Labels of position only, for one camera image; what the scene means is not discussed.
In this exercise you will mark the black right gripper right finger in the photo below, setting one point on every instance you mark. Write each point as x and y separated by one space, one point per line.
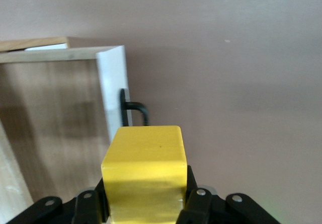
206 209

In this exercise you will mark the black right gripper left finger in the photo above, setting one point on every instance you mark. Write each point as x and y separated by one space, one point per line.
85 209

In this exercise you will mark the yellow wooden cube block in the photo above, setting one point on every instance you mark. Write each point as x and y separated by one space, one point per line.
146 173

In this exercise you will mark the white-fronted wooden drawer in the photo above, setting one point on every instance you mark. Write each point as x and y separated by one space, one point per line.
63 108

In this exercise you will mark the brown table cloth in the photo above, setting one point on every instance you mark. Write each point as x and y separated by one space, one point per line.
226 83

